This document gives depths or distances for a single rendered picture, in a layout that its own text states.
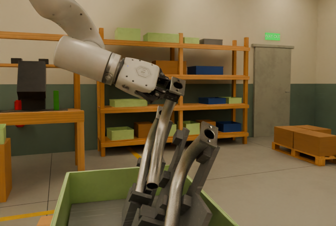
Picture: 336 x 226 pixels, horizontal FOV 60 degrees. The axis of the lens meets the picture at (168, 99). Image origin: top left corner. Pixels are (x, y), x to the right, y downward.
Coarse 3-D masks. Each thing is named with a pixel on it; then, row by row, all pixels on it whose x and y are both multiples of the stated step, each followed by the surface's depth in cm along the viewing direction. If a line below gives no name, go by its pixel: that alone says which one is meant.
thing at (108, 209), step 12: (72, 204) 104; (84, 204) 104; (96, 204) 104; (108, 204) 104; (120, 204) 104; (72, 216) 95; (84, 216) 95; (96, 216) 95; (108, 216) 95; (120, 216) 95
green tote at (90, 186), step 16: (80, 176) 105; (96, 176) 107; (112, 176) 108; (128, 176) 110; (64, 192) 87; (80, 192) 106; (96, 192) 107; (112, 192) 109; (64, 208) 87; (64, 224) 86; (208, 224) 81; (224, 224) 71
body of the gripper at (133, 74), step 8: (120, 64) 74; (128, 64) 76; (136, 64) 77; (144, 64) 78; (152, 64) 79; (120, 72) 74; (128, 72) 74; (136, 72) 75; (144, 72) 76; (152, 72) 77; (120, 80) 73; (128, 80) 73; (136, 80) 73; (144, 80) 74; (152, 80) 75; (120, 88) 75; (128, 88) 75; (136, 88) 73; (144, 88) 73; (152, 88) 74; (136, 96) 76
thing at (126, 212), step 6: (168, 126) 98; (168, 132) 98; (162, 162) 88; (162, 168) 89; (126, 198) 97; (126, 204) 93; (132, 204) 86; (138, 204) 87; (144, 204) 88; (150, 204) 89; (126, 210) 88; (132, 210) 86; (126, 216) 86; (132, 216) 87; (126, 222) 86
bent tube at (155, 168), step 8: (176, 80) 79; (184, 80) 80; (176, 88) 77; (184, 88) 77; (168, 104) 81; (168, 112) 83; (160, 120) 84; (168, 120) 84; (160, 128) 83; (160, 136) 81; (160, 144) 79; (152, 152) 78; (160, 152) 77; (152, 160) 75; (160, 160) 76; (152, 168) 73; (160, 168) 74; (152, 176) 71; (152, 184) 73
